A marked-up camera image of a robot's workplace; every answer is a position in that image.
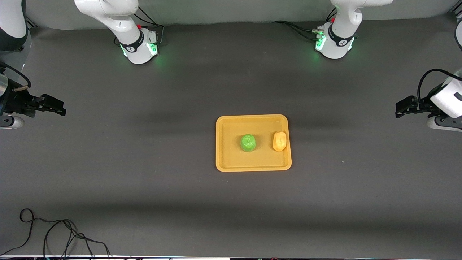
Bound yellow potato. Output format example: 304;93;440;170
272;131;287;152

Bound green apple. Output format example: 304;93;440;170
240;134;257;152

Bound black arm base cables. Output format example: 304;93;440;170
273;8;338;41
134;6;165;46

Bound yellow plastic tray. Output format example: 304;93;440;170
215;114;292;172

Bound black loose looped cable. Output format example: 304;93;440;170
0;208;112;259

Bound black left arm base cables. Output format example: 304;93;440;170
273;8;338;41

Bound black right arm base cables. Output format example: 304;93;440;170
134;6;165;46

